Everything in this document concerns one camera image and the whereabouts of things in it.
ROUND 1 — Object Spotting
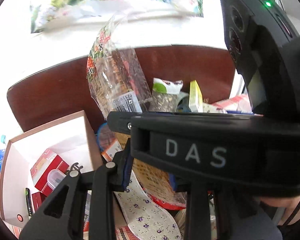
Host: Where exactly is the clear snack bag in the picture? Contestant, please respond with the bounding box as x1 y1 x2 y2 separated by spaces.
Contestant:
87 19 186 210

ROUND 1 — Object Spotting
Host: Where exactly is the dark wooden headboard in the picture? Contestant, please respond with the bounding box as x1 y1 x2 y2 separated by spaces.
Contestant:
7 45 235 132

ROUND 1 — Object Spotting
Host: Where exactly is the floral shoe insole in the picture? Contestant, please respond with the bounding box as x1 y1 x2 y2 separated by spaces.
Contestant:
115 172 182 240

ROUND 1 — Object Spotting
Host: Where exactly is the blue rim mesh strainer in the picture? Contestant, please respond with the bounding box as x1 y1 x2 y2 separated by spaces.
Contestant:
95 123 116 152

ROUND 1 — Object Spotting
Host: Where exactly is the large red gift box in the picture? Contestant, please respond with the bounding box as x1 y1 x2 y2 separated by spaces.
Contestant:
30 149 69 196

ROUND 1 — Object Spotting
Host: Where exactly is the small red box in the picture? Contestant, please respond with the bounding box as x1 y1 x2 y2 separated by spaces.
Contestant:
32 192 46 212

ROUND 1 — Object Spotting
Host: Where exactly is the herb sachet fabric top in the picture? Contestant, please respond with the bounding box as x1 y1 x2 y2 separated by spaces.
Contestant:
149 77 183 112

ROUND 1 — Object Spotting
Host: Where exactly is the orange white medicine box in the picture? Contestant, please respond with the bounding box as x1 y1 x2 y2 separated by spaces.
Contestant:
102 139 123 162

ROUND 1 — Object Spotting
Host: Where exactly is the person right hand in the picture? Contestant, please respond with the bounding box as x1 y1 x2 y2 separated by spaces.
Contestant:
259 195 300 226

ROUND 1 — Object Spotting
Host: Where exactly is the clear plastic cutlery case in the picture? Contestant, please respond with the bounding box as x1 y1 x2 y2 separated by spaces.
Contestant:
47 169 66 190

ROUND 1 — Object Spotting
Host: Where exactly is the floral plastic bag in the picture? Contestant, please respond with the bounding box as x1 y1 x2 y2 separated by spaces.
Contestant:
30 0 204 34

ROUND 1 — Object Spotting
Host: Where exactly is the yellow green medicine box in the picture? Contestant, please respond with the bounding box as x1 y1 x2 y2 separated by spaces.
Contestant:
189 80 203 113

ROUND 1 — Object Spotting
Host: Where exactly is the brown cardboard storage box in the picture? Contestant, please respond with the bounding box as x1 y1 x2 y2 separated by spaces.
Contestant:
0 111 102 228

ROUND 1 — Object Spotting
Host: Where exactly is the green white permanent marker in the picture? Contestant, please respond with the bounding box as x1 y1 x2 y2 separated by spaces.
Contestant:
25 187 33 218

